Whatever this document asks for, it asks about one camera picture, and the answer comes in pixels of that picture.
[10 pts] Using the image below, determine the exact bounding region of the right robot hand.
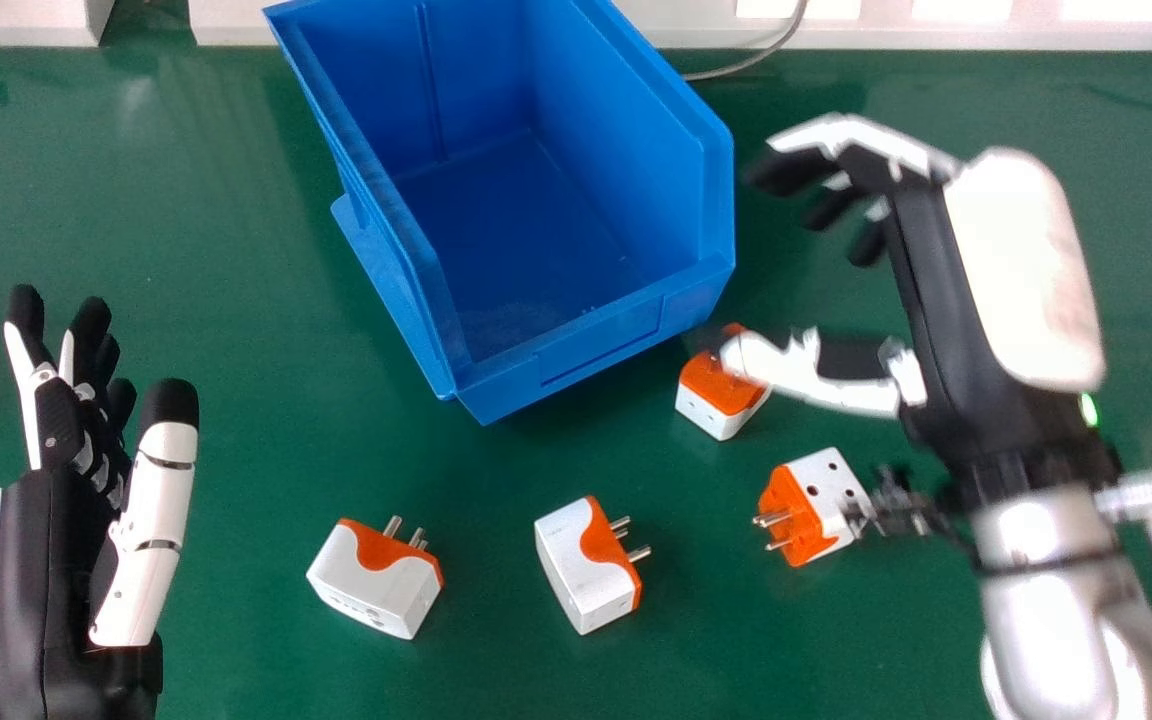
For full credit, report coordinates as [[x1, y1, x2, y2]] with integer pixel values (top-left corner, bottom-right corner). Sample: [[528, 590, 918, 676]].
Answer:
[[719, 113, 1127, 513]]

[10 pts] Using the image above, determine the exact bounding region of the white-and-orange plug adapter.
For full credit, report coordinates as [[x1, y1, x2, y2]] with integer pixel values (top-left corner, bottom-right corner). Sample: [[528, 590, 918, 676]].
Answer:
[[675, 322, 773, 442], [534, 495, 653, 637], [752, 447, 873, 568], [306, 514, 445, 641]]

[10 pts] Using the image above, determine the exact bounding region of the blue plastic bin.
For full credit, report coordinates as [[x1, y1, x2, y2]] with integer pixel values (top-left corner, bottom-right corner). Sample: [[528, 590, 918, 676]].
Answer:
[[263, 0, 737, 426]]

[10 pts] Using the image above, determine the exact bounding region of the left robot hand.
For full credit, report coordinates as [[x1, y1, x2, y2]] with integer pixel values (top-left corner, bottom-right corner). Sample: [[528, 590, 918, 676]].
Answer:
[[0, 284, 201, 720]]

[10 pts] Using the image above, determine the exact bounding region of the grey cable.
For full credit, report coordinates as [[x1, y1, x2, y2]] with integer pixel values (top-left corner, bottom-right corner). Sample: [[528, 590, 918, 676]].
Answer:
[[681, 0, 809, 83]]

